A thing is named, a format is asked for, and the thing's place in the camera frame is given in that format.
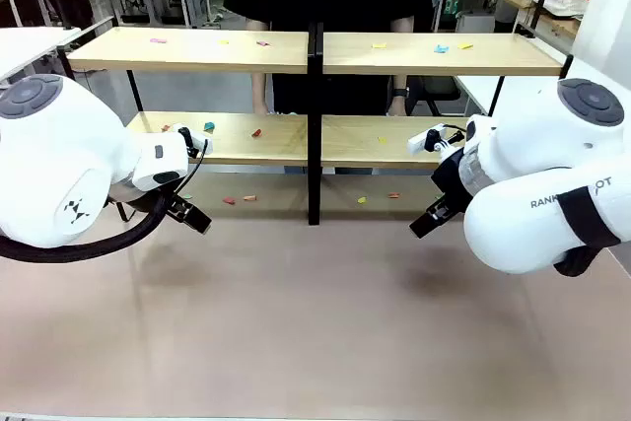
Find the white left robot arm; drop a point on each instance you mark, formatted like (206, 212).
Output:
(54, 155)

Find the person's left forearm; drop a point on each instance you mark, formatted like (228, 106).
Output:
(400, 82)

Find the teal and orange paper scrap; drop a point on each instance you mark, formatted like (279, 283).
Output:
(209, 126)

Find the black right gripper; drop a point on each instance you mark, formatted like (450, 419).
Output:
(451, 184)

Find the pink and blue paper scrap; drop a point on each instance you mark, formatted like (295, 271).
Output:
(263, 43)

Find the white side table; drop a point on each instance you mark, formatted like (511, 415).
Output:
(475, 91)
(24, 41)

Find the person's right hand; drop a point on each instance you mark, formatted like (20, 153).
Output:
(260, 109)

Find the wooden shelf unit black frame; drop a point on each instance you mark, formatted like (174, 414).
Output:
(197, 53)
(434, 58)

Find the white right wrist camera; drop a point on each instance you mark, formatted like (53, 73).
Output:
(419, 141)

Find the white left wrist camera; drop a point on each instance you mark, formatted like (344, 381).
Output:
(197, 141)

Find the wooden background bench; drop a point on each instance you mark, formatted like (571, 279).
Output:
(552, 21)

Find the person's right forearm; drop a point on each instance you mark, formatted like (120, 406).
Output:
(259, 91)

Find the black wrist watch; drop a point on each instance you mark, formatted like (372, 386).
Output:
(400, 92)

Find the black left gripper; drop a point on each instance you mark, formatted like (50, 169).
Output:
(172, 200)

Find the black office chair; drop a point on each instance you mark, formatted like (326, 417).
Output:
(439, 86)

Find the person's left hand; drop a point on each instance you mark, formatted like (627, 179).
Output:
(397, 106)

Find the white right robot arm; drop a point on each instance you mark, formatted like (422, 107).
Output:
(532, 179)

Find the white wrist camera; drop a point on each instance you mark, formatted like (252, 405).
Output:
(197, 141)
(419, 141)

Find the white box on floor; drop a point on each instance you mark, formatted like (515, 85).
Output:
(475, 24)

